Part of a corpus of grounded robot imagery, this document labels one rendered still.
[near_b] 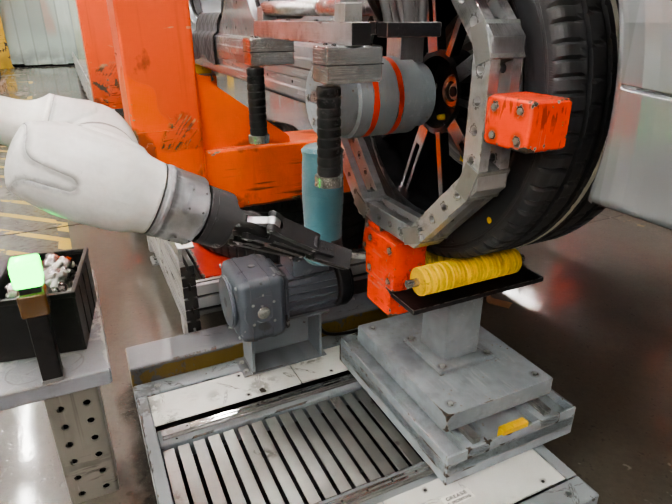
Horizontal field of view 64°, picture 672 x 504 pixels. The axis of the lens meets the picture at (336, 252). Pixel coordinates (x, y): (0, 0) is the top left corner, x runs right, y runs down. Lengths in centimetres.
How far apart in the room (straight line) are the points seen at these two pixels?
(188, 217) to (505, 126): 45
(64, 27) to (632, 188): 1336
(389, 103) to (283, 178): 56
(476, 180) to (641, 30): 28
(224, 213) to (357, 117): 37
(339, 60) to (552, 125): 30
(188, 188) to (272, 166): 80
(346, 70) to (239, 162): 68
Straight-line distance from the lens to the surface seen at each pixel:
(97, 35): 326
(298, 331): 162
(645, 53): 79
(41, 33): 1379
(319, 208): 113
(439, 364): 131
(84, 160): 62
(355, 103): 95
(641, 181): 79
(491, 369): 134
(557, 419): 136
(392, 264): 109
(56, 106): 77
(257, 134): 112
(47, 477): 152
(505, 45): 84
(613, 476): 151
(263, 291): 132
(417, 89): 100
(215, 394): 149
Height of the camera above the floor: 99
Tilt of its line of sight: 24 degrees down
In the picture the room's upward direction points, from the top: straight up
